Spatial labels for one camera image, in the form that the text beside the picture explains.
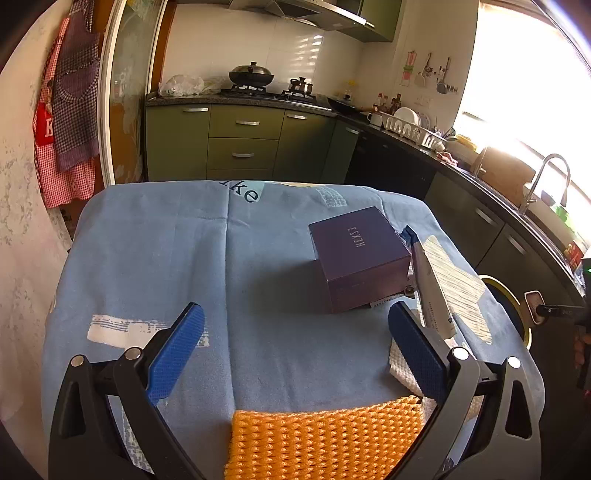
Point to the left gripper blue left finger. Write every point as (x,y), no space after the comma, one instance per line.
(169,350)

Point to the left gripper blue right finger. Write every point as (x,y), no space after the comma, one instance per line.
(429,368)

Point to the white blue tube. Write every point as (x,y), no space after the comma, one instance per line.
(435,310)

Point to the orange foam net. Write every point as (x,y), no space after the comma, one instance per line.
(359,443)

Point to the purple cardboard box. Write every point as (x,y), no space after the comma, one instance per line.
(363,259)

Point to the yellow rim trash bin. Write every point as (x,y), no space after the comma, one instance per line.
(512,307)

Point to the blue star tablecloth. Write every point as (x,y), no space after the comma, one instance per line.
(243,252)

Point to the wooden cutting board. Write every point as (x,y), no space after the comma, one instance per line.
(505,173)

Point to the green lower cabinets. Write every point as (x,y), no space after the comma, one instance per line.
(195,142)

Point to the green cabinets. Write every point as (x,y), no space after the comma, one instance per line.
(195,142)
(381,20)

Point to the white dish rack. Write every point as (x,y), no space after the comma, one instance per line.
(416,134)

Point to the red purple checkered apron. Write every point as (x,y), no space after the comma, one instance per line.
(65,120)

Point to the plastic bag on counter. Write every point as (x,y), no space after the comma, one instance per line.
(181,86)

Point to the gas stove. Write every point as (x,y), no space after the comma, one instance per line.
(262,93)

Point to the black wok with lid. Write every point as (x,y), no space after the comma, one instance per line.
(252,75)

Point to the small steel pot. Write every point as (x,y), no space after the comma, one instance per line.
(300,86)

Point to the glass sliding door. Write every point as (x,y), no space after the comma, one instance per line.
(125,72)

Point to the green upper cabinets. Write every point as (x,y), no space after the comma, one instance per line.
(381,20)

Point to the steel range hood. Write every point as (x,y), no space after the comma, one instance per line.
(321,14)

